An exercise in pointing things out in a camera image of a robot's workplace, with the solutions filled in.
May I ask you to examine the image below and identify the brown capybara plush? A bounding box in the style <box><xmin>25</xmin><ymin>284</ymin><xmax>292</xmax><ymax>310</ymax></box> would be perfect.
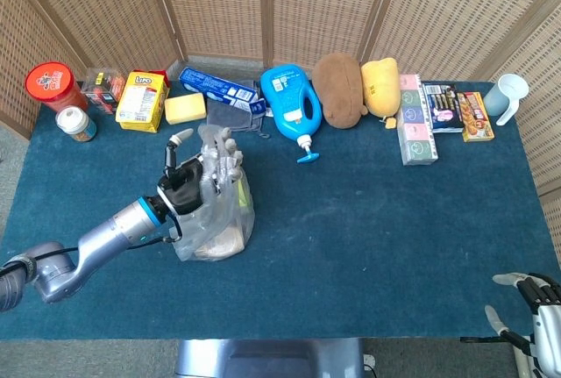
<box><xmin>311</xmin><ymin>53</ymin><xmax>370</xmax><ymax>130</ymax></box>

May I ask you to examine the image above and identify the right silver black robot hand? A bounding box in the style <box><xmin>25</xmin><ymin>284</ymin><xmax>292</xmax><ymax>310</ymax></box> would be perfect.
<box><xmin>484</xmin><ymin>271</ymin><xmax>561</xmax><ymax>374</ymax></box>

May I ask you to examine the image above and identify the light blue measuring cup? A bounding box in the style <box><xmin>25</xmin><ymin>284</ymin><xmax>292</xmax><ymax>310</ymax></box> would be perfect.
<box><xmin>483</xmin><ymin>73</ymin><xmax>530</xmax><ymax>127</ymax></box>

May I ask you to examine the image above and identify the yellow plush toy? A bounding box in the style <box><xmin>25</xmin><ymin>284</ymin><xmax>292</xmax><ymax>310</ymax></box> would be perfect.
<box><xmin>360</xmin><ymin>57</ymin><xmax>402</xmax><ymax>130</ymax></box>

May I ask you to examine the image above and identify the grey cloth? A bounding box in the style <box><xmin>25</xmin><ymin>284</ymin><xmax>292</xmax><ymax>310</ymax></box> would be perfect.
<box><xmin>205</xmin><ymin>79</ymin><xmax>271</xmax><ymax>139</ymax></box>

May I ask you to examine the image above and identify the clear red black box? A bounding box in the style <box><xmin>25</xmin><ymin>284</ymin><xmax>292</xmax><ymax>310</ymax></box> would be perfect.
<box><xmin>81</xmin><ymin>67</ymin><xmax>127</xmax><ymax>115</ymax></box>

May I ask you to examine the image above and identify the yellow sponge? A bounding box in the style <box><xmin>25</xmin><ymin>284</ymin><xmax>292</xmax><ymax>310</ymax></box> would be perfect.
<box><xmin>164</xmin><ymin>92</ymin><xmax>208</xmax><ymax>125</ymax></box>

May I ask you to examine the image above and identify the grey robot torso base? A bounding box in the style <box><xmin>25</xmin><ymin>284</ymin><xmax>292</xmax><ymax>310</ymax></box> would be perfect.
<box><xmin>174</xmin><ymin>337</ymin><xmax>366</xmax><ymax>378</ymax></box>

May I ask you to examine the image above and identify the small jar white lid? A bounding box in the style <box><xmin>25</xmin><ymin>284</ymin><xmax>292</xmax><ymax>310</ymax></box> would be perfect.
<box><xmin>55</xmin><ymin>105</ymin><xmax>98</xmax><ymax>143</ymax></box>

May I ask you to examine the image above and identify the red lidded canister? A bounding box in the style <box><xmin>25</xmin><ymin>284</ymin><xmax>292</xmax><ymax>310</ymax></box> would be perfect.
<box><xmin>25</xmin><ymin>61</ymin><xmax>90</xmax><ymax>113</ymax></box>

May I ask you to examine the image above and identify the blue carpet table mat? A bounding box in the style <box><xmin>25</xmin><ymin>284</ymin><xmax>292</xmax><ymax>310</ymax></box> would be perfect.
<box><xmin>0</xmin><ymin>80</ymin><xmax>561</xmax><ymax>342</ymax></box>

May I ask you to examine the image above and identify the yellow biscuit box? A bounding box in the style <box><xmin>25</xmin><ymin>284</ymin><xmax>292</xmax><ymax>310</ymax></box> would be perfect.
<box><xmin>115</xmin><ymin>69</ymin><xmax>171</xmax><ymax>134</ymax></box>

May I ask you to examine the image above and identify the red yellow curry box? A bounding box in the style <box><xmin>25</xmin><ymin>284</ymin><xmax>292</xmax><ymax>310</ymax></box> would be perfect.
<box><xmin>455</xmin><ymin>90</ymin><xmax>496</xmax><ymax>143</ymax></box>

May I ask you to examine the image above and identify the wicker folding screen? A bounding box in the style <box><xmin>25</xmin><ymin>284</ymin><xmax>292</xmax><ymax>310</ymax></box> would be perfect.
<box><xmin>0</xmin><ymin>0</ymin><xmax>561</xmax><ymax>265</ymax></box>

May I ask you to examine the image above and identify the beige paper packet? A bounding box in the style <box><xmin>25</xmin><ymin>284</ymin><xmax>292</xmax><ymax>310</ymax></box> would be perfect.
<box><xmin>192</xmin><ymin>230</ymin><xmax>247</xmax><ymax>261</ymax></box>

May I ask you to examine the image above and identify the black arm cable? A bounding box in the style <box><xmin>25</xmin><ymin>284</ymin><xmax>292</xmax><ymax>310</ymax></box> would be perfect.
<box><xmin>0</xmin><ymin>215</ymin><xmax>184</xmax><ymax>275</ymax></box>

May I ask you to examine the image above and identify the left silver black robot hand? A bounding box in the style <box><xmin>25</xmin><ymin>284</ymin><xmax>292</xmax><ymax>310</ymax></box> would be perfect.
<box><xmin>156</xmin><ymin>125</ymin><xmax>245</xmax><ymax>218</ymax></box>

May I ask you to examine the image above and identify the blue toothpaste box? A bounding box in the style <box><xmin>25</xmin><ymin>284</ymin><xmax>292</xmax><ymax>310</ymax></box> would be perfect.
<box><xmin>178</xmin><ymin>66</ymin><xmax>267</xmax><ymax>116</ymax></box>

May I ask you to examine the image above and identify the clear plastic bag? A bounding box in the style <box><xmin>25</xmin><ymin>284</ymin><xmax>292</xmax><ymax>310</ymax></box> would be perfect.
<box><xmin>172</xmin><ymin>125</ymin><xmax>257</xmax><ymax>263</ymax></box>

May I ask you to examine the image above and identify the dark blue snack packet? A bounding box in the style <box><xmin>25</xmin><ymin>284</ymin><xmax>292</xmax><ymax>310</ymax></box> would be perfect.
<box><xmin>422</xmin><ymin>82</ymin><xmax>466</xmax><ymax>134</ymax></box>

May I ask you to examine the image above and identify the pastel tissue pack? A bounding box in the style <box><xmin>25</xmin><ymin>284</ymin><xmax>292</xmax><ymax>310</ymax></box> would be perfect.
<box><xmin>396</xmin><ymin>73</ymin><xmax>440</xmax><ymax>167</ymax></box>

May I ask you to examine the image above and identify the blue pump detergent bottle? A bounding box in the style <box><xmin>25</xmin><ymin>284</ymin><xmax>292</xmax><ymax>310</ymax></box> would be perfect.
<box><xmin>259</xmin><ymin>64</ymin><xmax>324</xmax><ymax>165</ymax></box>

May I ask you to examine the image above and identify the yellow green snack packet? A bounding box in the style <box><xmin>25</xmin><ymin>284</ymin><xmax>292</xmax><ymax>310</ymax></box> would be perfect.
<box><xmin>233</xmin><ymin>177</ymin><xmax>252</xmax><ymax>211</ymax></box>

